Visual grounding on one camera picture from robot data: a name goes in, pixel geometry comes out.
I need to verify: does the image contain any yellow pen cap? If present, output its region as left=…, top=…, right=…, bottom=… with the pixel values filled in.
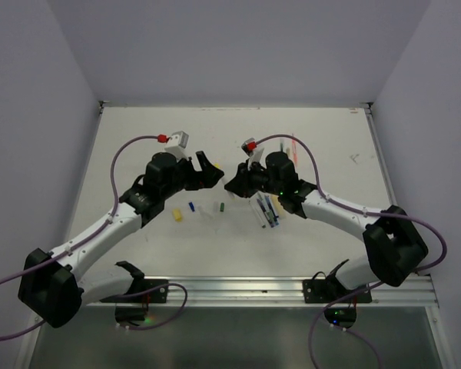
left=172, top=208, right=183, bottom=222

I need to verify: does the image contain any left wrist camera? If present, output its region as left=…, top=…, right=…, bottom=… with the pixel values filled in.
left=164, top=131, right=189, bottom=160

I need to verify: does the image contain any green capped white marker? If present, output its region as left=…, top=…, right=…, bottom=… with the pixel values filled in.
left=248, top=200, right=266, bottom=229

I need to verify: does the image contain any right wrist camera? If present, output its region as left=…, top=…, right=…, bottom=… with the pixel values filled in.
left=241, top=138, right=264, bottom=169

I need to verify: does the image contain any orange highlighter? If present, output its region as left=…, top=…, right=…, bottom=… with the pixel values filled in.
left=291, top=133, right=298, bottom=167

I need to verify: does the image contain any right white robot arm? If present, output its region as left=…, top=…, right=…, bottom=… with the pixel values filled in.
left=224, top=151, right=428, bottom=302

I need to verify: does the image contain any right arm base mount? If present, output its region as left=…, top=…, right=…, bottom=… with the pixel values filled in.
left=302, top=259, right=372, bottom=329

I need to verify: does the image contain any purple pen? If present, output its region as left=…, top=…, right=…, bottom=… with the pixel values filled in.
left=257, top=198, right=274, bottom=228

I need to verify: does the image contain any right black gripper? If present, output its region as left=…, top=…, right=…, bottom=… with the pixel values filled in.
left=225, top=157, right=284, bottom=198

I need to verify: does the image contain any aluminium rail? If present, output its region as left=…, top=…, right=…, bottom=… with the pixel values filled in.
left=81, top=270, right=438, bottom=308

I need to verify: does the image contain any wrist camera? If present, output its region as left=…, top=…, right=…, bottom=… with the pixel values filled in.
left=164, top=131, right=189, bottom=160
left=241, top=138, right=264, bottom=169

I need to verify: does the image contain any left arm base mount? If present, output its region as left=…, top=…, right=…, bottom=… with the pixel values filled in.
left=101, top=261, right=168, bottom=328

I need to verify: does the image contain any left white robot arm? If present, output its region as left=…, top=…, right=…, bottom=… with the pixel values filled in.
left=18, top=151, right=224, bottom=328

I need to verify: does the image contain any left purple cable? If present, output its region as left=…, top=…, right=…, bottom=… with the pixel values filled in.
left=0, top=133, right=166, bottom=342

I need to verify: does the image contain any blue pen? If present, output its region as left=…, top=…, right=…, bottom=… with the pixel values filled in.
left=265, top=194, right=279, bottom=226

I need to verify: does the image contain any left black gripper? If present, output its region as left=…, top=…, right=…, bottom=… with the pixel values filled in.
left=161, top=150, right=222, bottom=199

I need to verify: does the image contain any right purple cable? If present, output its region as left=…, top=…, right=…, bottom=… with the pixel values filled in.
left=249, top=133, right=448, bottom=369

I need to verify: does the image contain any purple cable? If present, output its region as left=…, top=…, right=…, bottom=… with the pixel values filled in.
left=249, top=133, right=448, bottom=369
left=0, top=133, right=166, bottom=342

